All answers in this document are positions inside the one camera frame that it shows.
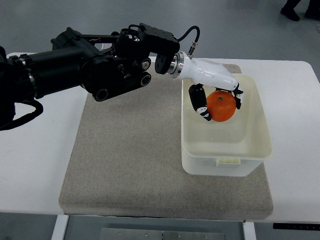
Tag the orange fruit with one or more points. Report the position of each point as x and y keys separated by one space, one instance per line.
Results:
x=221 y=105

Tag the white left table leg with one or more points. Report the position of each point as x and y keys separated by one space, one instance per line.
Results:
x=60 y=227

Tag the white plastic box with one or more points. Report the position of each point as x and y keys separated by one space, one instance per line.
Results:
x=231 y=148

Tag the white right table leg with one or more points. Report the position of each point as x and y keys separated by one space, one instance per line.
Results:
x=249 y=231

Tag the black table control panel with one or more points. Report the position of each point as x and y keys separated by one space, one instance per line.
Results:
x=297 y=226

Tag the grey metal base plate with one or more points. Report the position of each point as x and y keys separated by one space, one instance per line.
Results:
x=145 y=234

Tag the white table leg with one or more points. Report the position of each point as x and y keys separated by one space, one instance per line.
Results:
x=249 y=231
x=60 y=227

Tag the grey felt mat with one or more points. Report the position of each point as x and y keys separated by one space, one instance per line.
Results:
x=126 y=162

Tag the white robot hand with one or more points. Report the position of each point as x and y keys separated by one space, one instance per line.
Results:
x=204 y=72

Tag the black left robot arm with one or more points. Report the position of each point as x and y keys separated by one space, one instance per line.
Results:
x=106 y=66

